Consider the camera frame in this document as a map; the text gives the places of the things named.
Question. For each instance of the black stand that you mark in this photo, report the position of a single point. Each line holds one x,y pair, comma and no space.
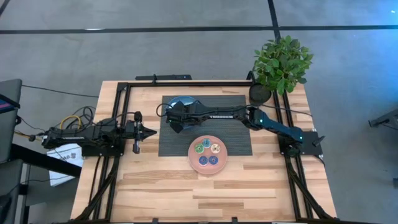
385,119

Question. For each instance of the blue plate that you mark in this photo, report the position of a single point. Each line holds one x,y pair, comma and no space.
186,99

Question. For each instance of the green leafy plant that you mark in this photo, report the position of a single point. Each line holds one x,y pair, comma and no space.
281,63

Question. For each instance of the black plant pot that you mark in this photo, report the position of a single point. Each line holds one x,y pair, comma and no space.
259,95

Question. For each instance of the small green donut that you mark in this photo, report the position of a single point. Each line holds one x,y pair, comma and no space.
196,148

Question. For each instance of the black aluminium table frame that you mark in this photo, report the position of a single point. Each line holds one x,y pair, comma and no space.
186,84

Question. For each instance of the white printed paper box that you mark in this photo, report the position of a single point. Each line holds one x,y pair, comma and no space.
66,155

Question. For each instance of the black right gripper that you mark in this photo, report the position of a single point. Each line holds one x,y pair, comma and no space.
188,114

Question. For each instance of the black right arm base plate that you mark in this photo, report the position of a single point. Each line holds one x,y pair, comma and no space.
312,146

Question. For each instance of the small teal donut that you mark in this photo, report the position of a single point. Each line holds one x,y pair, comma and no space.
206,140

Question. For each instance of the pink plate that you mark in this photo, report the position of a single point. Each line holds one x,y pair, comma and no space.
207,169

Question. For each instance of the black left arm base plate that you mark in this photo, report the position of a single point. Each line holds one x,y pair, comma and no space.
102,152

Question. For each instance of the black bar-shaped device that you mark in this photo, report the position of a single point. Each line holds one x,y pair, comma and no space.
168,77

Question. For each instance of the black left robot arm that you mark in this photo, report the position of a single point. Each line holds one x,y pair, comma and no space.
93,133

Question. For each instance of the small blue sprinkled donut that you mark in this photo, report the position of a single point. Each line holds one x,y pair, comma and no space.
200,160
211,160

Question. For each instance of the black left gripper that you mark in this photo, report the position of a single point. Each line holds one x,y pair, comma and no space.
136,137

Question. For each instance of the black diagonal beam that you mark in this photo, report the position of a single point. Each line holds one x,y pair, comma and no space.
37,158

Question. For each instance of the black bracket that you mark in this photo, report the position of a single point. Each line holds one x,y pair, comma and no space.
234,220
154,221

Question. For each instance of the small cream donut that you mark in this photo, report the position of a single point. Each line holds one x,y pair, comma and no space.
212,148

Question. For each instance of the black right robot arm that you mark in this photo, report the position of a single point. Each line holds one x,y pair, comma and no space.
273,124

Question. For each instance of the dark grey woven placemat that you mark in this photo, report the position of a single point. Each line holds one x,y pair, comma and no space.
236,140

